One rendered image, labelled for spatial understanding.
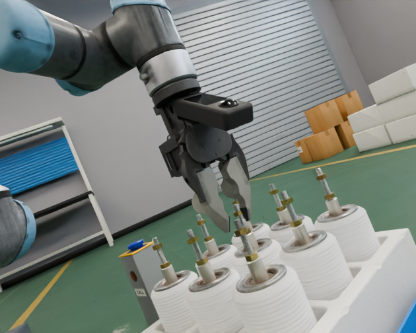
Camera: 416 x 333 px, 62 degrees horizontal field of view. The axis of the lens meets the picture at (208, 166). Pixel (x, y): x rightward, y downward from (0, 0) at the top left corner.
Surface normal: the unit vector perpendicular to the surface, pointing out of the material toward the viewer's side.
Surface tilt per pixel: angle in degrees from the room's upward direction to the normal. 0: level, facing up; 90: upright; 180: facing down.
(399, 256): 90
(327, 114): 90
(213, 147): 90
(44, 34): 116
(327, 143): 90
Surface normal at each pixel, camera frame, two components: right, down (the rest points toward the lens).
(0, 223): 0.83, -0.37
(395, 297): 0.61, -0.26
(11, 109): 0.26, -0.12
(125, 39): -0.09, 0.47
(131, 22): -0.27, 0.11
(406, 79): -0.88, 0.37
